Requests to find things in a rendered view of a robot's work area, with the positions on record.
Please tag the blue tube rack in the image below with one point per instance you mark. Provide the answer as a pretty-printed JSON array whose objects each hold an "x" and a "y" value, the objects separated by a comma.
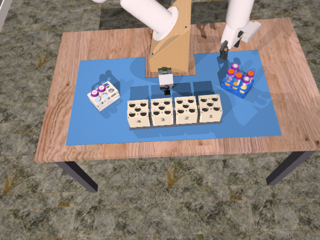
[{"x": 233, "y": 91}]

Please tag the blue bench mat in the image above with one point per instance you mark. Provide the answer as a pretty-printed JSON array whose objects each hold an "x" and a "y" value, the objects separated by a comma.
[{"x": 253, "y": 116}]

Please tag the cream tube rack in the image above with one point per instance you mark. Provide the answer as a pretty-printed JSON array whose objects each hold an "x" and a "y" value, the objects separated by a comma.
[{"x": 113, "y": 95}]

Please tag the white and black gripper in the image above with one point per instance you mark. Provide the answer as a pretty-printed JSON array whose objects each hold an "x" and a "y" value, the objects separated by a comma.
[{"x": 231, "y": 37}]

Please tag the beige bucket adapter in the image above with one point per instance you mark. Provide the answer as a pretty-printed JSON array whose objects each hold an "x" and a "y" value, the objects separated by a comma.
[
  {"x": 209, "y": 108},
  {"x": 162, "y": 111},
  {"x": 185, "y": 110},
  {"x": 138, "y": 113}
]

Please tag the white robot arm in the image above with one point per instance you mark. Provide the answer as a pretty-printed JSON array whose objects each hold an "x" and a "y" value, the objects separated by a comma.
[{"x": 162, "y": 20}]

